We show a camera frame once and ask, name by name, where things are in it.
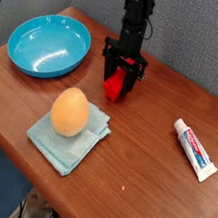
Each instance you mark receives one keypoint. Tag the white toothpaste tube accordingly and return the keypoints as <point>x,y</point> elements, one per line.
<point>197,155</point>

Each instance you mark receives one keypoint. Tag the blue plate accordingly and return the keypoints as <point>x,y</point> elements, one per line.
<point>49,46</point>

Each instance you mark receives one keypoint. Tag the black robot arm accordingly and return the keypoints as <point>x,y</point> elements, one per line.
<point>137,13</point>

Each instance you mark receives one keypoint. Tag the light blue folded cloth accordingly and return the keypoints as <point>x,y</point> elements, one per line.
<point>66,153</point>

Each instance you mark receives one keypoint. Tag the orange egg-shaped object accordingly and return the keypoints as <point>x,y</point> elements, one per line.
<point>70,112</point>

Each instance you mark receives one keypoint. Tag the red plastic block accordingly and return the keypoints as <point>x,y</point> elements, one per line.
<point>113,85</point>

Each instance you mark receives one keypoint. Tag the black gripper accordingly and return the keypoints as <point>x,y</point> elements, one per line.
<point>125,51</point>

